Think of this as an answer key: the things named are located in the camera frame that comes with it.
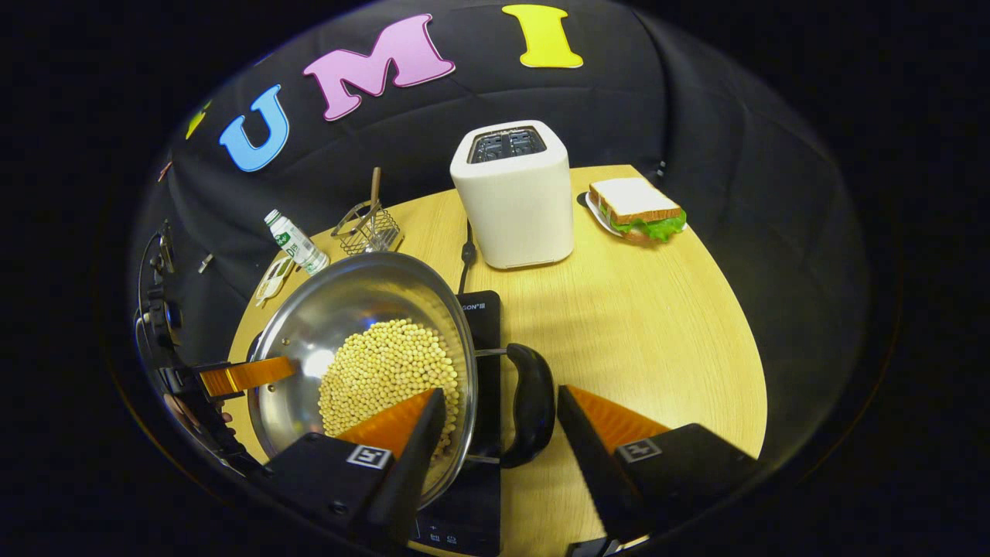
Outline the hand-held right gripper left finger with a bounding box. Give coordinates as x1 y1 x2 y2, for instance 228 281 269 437
251 387 448 546

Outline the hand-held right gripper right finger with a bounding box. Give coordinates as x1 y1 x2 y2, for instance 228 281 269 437
557 384 763 546

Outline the pile of yellow soybeans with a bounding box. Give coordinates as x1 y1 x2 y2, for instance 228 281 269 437
317 318 462 457

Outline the stainless steel pot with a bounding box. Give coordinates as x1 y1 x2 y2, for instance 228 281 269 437
246 251 558 511

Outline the black induction cooktop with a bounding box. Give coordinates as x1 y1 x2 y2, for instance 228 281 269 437
410 290 504 557

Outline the white divided dish of beans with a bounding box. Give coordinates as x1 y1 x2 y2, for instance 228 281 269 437
255 255 296 308

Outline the white drink bottle green label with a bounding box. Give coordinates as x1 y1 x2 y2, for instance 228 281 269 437
264 209 331 277

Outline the sandwich with lettuce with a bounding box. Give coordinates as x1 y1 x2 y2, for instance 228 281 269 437
589 177 688 244

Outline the white toaster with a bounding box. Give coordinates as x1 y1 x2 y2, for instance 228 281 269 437
450 120 575 270

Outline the black backdrop cloth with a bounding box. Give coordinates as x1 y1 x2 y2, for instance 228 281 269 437
128 0 875 434

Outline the metal wire utensil holder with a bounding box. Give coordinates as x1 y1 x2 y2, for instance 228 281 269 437
331 200 404 257

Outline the black toaster cable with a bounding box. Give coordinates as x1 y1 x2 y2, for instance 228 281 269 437
458 220 477 295

